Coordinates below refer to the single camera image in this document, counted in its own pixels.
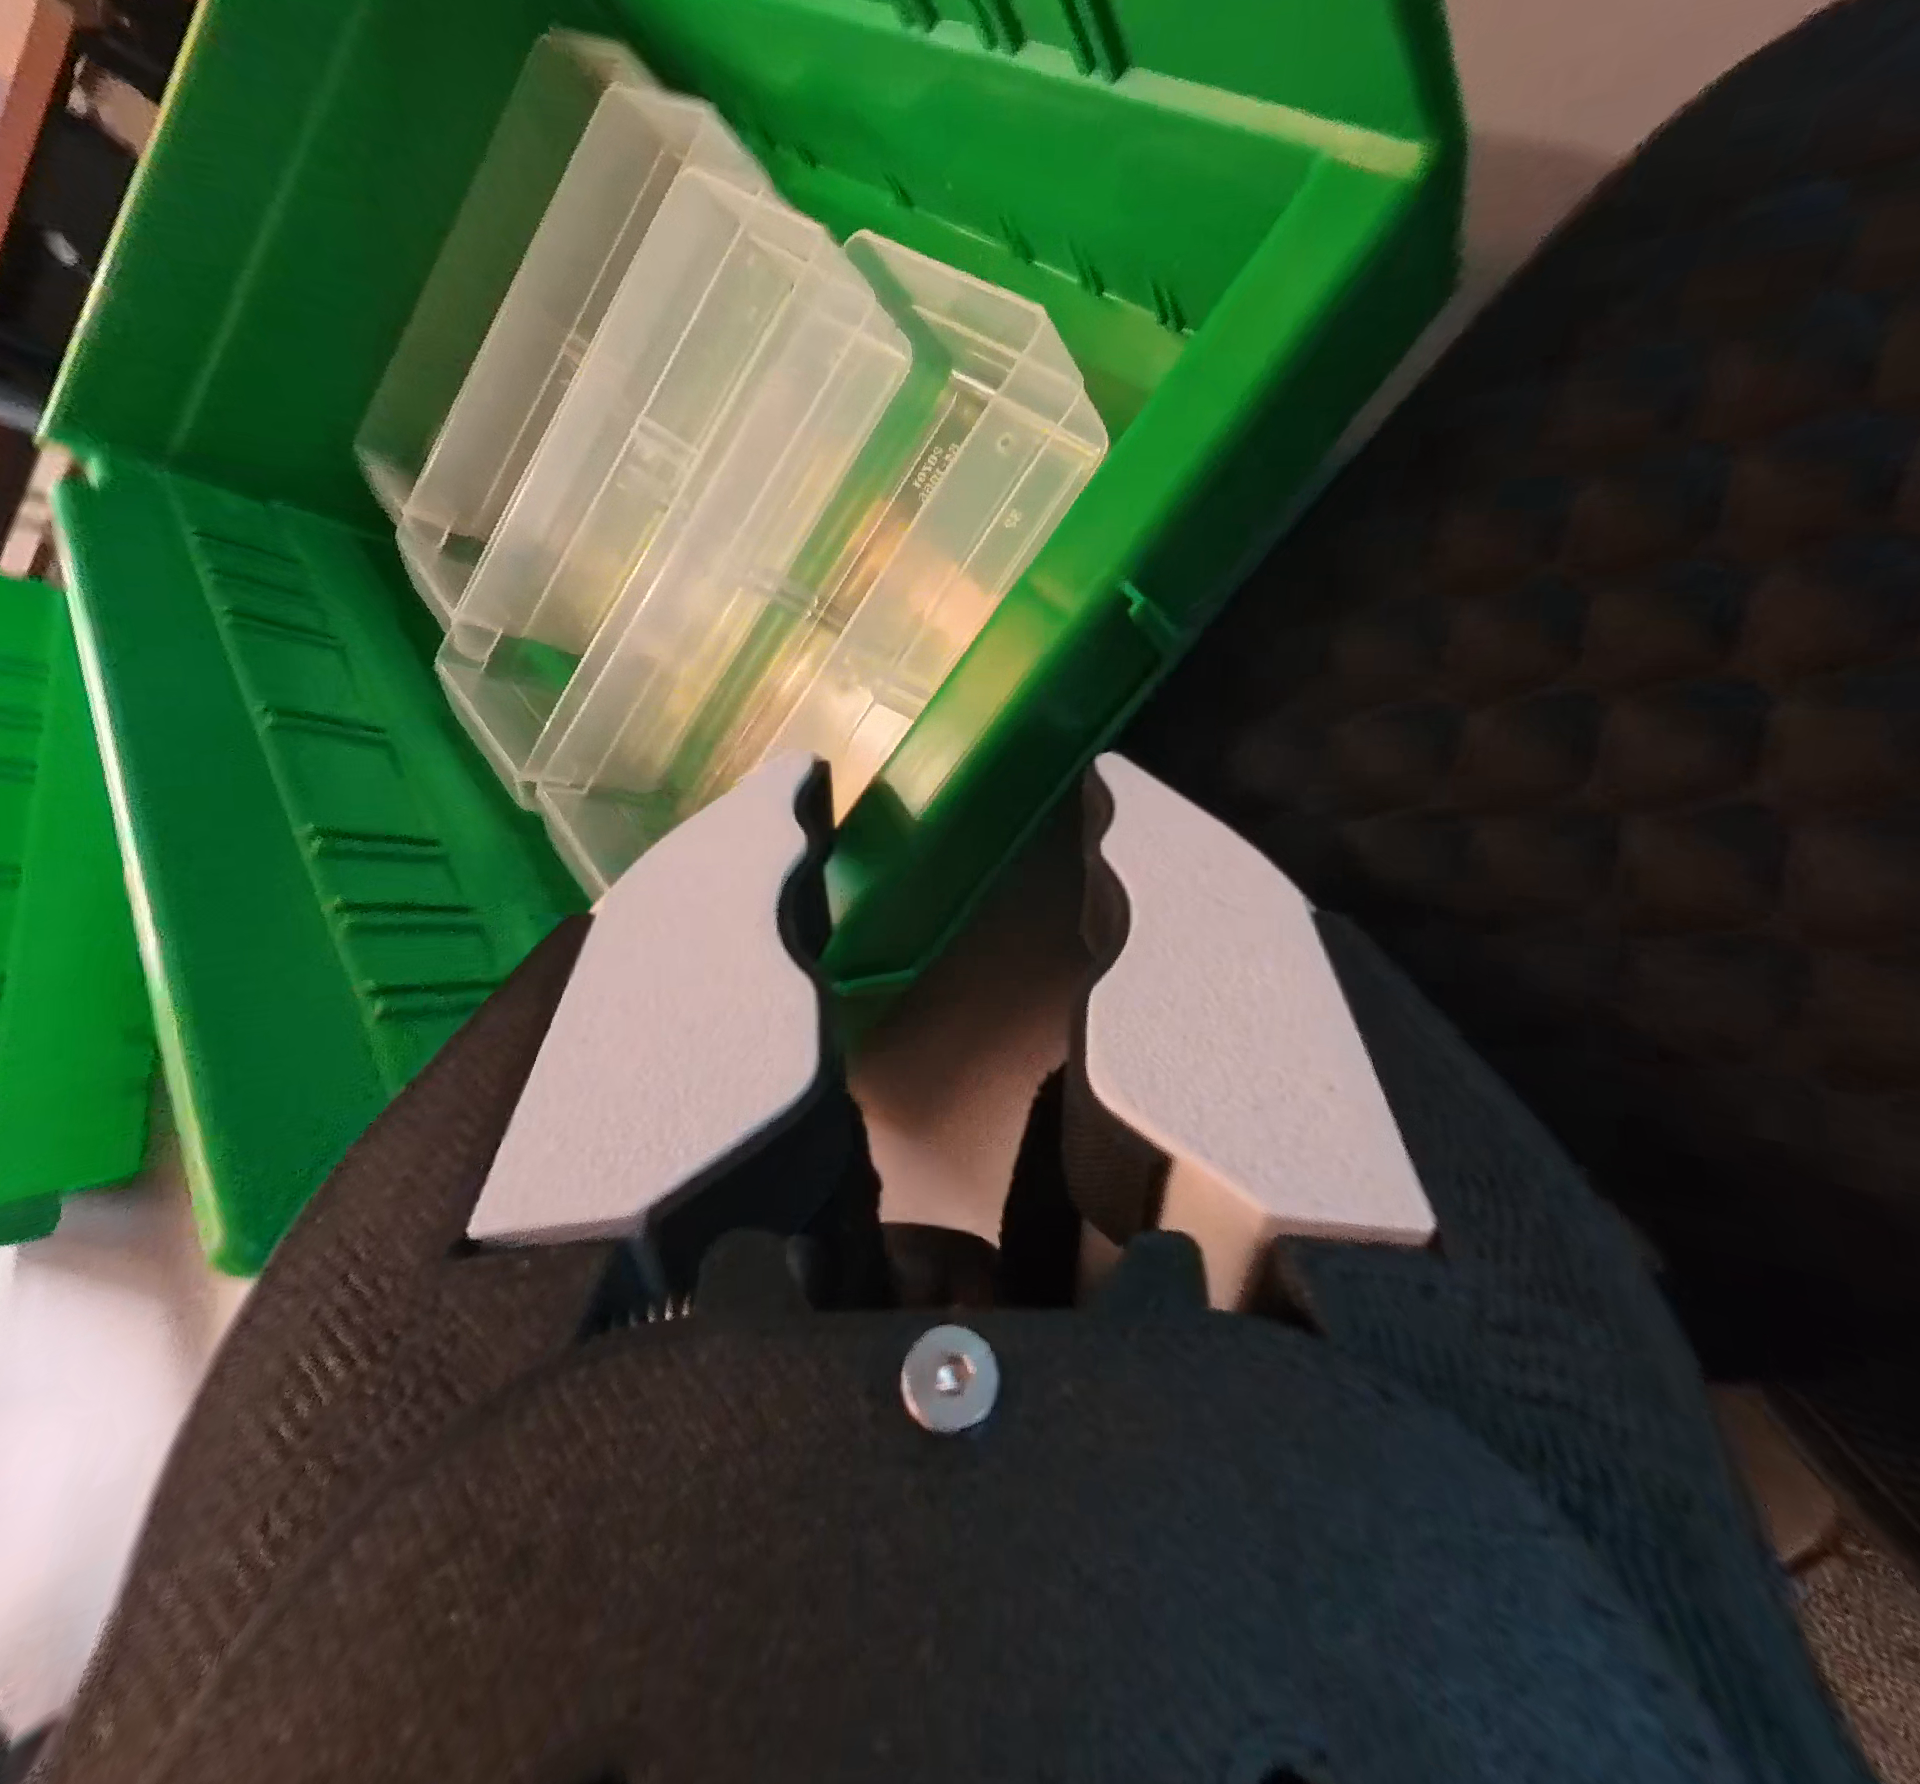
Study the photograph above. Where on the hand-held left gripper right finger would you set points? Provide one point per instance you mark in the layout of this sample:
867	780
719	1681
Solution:
1245	1048

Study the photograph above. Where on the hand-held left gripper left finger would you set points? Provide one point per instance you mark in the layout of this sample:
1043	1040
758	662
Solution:
661	1035

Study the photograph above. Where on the green plastic bin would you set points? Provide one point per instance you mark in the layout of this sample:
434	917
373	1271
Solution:
60	916
300	165

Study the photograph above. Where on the black quilted cloth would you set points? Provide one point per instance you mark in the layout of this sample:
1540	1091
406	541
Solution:
1650	614

